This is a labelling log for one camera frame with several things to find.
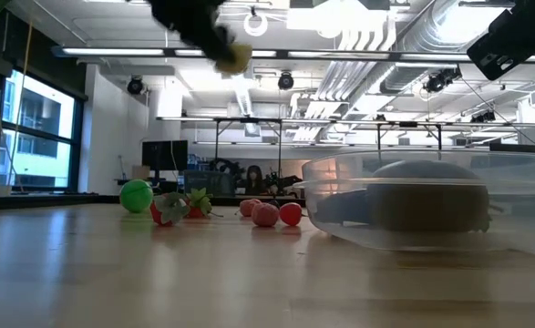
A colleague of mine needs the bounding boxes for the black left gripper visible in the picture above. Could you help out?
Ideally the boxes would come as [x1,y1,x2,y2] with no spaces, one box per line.
[149,0,237,64]

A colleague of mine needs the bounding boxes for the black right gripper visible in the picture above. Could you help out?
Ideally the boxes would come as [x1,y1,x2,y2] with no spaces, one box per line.
[466,6,535,82]

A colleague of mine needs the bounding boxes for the yellow toy lemon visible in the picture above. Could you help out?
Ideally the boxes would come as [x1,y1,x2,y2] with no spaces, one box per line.
[215,42,253,77]

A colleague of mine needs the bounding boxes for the red toy strawberry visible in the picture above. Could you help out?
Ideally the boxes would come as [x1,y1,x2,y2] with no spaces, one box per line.
[149,190,190,228]
[183,187,225,220]

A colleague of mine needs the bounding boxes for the pink round toy fruit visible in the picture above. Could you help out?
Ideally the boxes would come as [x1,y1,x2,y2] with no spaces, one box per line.
[238,198,262,218]
[251,202,281,229]

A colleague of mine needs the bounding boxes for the bright green toy lime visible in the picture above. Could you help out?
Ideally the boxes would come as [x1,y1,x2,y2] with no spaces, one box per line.
[118,179,155,214]

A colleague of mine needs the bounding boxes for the clear plastic tupperware container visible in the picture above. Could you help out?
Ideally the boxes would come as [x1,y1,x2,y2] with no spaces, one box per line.
[293,149,535,254]

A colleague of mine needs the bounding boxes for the brown toy kiwi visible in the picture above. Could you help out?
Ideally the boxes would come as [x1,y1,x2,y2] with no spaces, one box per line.
[369,159,492,232]

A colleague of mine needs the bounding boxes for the small red toy cherry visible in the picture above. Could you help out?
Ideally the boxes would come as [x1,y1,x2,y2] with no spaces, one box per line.
[278,201,304,228]

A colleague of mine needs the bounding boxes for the purple toy eggplant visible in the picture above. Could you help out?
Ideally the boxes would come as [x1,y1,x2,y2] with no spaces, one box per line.
[314,189,373,225]

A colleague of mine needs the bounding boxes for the black flat box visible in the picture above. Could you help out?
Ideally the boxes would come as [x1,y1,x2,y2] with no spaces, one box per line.
[489,142,535,154]

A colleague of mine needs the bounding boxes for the long ceiling light bar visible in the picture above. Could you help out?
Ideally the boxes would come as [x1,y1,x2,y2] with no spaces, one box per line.
[50,44,535,64]

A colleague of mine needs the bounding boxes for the black computer monitor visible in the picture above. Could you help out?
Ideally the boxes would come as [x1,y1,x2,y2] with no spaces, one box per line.
[140,139,190,172]

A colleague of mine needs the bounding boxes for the dark low cabinet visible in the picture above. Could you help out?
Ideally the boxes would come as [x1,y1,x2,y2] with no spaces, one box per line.
[183,169,237,198]

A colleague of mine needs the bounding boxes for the person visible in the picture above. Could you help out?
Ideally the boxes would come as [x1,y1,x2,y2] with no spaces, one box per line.
[243,164,268,196]

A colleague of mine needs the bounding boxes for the black background robot rig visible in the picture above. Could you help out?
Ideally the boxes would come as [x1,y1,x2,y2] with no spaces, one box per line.
[266,170,303,197]

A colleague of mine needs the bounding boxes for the large window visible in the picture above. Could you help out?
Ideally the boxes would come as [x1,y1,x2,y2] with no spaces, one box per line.
[0,67,88,192]

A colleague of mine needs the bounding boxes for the white hanging ring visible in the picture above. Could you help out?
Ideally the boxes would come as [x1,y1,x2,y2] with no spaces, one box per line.
[242,11,269,38]

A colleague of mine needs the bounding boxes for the black ceiling camera cluster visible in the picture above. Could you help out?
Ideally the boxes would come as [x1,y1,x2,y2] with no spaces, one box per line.
[421,67,463,95]

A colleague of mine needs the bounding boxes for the silver ceiling duct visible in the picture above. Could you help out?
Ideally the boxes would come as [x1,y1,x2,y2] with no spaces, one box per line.
[378,0,500,95]

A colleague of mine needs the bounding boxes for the round black ceiling camera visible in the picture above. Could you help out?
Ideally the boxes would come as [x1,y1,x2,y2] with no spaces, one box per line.
[277,71,295,91]
[126,76,146,96]

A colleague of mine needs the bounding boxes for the black metal frame stand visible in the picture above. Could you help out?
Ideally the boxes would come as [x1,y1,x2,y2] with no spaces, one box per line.
[211,117,284,183]

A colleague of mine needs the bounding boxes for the black aluminium table frame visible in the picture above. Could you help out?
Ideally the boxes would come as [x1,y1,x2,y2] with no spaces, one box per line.
[0,193,307,211]

